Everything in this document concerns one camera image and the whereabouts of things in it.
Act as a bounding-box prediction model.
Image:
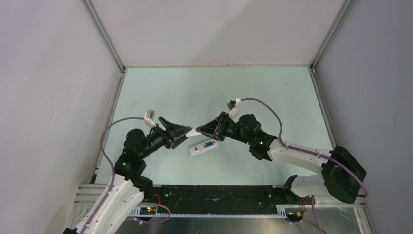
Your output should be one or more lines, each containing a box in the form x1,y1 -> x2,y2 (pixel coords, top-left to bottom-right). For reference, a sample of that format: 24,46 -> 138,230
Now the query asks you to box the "right controller board with wires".
285,211 -> 306,223

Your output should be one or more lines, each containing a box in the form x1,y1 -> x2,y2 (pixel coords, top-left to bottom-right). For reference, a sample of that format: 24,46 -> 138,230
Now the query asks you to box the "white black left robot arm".
64,117 -> 192,234

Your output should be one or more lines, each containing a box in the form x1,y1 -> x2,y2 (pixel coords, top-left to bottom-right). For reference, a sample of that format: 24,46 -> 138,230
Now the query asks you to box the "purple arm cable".
240,98 -> 370,234
79,117 -> 171,234

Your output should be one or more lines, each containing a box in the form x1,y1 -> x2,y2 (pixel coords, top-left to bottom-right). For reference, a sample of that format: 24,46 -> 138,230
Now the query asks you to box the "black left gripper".
139,117 -> 192,159

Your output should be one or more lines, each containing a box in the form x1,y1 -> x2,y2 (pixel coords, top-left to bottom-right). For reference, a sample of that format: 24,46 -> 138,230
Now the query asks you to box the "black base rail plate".
149,185 -> 311,215

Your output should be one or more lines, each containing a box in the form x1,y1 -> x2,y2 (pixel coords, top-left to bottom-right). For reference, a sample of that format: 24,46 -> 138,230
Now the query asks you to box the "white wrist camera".
143,109 -> 156,128
227,98 -> 241,119

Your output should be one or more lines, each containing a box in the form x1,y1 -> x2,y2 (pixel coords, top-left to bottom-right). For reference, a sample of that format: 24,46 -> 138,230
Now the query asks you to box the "white battery cover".
186,129 -> 201,137

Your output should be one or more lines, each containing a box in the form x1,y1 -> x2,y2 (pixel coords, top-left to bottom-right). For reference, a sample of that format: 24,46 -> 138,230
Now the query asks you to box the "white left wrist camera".
143,109 -> 156,128

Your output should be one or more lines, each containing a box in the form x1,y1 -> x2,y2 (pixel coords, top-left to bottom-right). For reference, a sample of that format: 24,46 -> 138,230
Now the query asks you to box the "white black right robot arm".
196,112 -> 367,204

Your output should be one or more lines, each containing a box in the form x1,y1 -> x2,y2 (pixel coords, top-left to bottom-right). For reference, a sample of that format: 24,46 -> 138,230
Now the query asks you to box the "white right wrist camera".
227,98 -> 241,119

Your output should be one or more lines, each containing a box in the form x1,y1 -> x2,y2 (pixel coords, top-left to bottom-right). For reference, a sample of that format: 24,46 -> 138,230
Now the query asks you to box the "white remote control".
188,140 -> 219,156

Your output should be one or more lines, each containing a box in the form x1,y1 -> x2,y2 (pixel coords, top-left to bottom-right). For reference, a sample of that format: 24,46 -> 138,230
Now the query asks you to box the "aluminium frame post right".
310,0 -> 356,71

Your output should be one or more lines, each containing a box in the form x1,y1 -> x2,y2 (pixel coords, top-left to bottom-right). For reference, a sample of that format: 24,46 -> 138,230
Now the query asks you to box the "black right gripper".
197,111 -> 253,145

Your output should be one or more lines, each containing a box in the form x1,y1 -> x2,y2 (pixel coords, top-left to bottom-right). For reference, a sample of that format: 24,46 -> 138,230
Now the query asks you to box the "aluminium frame post left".
81,0 -> 126,73

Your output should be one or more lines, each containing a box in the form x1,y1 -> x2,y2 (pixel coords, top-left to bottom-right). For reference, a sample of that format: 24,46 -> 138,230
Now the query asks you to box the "aluminium frame post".
81,0 -> 126,73
310,0 -> 356,71

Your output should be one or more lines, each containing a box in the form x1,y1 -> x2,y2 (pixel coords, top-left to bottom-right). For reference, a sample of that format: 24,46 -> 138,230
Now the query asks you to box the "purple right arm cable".
240,98 -> 370,234

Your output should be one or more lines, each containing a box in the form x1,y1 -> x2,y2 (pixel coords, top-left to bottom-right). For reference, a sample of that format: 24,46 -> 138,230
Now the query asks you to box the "left controller board with LEDs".
139,206 -> 158,215

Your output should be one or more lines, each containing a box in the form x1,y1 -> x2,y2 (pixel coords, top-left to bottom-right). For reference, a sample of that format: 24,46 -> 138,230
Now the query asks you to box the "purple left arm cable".
79,117 -> 171,234

